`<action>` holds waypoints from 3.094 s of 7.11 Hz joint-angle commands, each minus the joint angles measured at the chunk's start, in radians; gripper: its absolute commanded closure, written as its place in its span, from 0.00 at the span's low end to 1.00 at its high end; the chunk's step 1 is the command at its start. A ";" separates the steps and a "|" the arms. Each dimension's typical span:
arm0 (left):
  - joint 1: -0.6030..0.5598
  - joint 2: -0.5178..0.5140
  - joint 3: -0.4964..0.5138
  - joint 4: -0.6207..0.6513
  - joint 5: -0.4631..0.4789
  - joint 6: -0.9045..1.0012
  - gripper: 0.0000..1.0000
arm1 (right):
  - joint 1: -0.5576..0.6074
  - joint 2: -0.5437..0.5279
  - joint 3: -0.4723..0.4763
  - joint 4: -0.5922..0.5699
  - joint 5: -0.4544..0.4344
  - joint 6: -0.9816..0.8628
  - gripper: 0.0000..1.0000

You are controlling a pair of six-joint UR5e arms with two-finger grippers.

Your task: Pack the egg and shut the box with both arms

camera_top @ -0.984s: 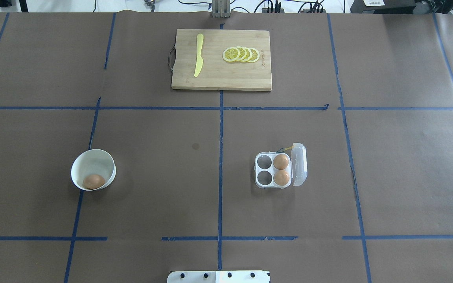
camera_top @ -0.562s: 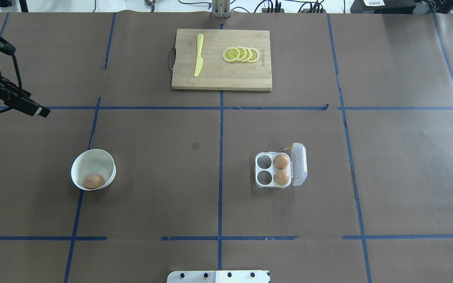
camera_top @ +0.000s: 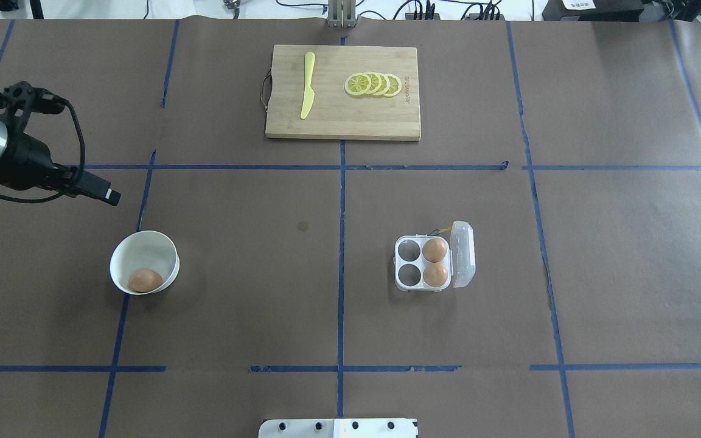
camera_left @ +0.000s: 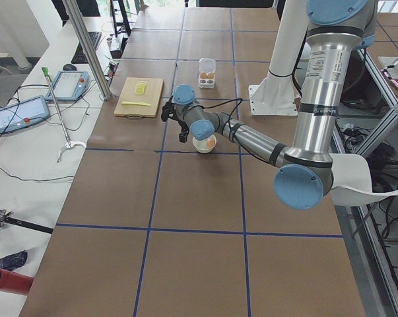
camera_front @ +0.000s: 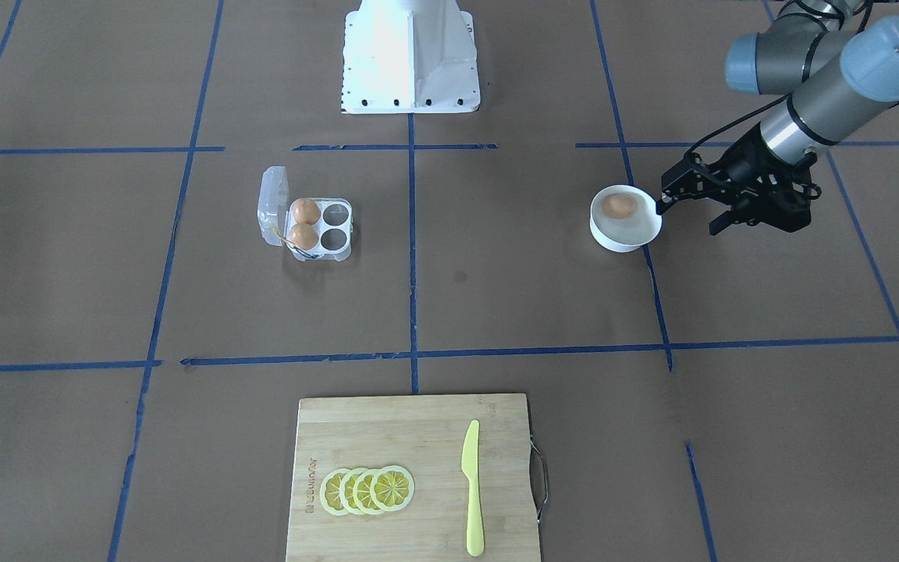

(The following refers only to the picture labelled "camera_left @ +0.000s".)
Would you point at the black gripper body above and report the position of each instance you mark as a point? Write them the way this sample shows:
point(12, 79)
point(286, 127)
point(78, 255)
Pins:
point(182, 126)

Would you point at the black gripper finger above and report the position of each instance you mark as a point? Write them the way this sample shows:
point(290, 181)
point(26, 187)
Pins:
point(183, 136)

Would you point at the brown egg from bowl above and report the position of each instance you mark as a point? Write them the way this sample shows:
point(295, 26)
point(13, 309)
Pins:
point(210, 143)

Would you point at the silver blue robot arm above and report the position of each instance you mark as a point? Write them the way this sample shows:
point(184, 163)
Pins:
point(305, 176)

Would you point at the clear plastic egg box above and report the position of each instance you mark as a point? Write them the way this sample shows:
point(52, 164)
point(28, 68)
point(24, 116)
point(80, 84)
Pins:
point(207, 65)

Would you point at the white ceramic bowl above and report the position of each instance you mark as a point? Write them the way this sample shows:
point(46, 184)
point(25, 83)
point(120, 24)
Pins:
point(200, 145)

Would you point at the bamboo cutting board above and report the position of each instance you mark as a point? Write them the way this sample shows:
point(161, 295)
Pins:
point(152, 95)

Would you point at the yellow lemon slice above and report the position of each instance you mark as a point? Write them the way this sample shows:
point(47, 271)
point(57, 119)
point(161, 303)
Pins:
point(139, 94)

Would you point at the yellow plastic knife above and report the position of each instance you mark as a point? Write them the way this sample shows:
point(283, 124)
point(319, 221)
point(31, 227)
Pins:
point(128, 103)

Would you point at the far teach pendant tablet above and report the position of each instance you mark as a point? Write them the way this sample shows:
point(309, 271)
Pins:
point(68, 86)

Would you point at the teach pendant tablet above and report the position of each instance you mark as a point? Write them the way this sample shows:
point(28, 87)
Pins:
point(68, 86)
point(23, 114)

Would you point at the black computer mouse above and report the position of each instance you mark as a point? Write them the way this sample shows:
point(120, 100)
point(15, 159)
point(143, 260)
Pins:
point(69, 67)

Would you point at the near teach pendant tablet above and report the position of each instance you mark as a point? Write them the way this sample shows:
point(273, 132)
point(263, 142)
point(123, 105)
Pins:
point(23, 114)

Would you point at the white plastic sheet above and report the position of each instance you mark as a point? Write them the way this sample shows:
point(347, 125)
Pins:
point(352, 183)

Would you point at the black tripod bar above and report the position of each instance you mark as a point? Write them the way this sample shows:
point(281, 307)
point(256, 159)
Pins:
point(5, 218)

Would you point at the dark blue crumpled cloth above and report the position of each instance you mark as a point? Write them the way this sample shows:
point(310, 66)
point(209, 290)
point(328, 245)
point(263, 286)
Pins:
point(14, 261)

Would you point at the red cylinder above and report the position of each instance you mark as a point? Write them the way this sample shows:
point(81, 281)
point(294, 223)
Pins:
point(11, 282)

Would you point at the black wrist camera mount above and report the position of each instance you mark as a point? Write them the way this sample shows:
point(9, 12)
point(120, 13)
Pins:
point(167, 111)

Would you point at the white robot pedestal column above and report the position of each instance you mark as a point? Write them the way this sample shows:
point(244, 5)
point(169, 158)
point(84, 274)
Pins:
point(275, 94)

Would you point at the aluminium frame post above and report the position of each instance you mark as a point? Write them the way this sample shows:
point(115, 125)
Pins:
point(79, 26)

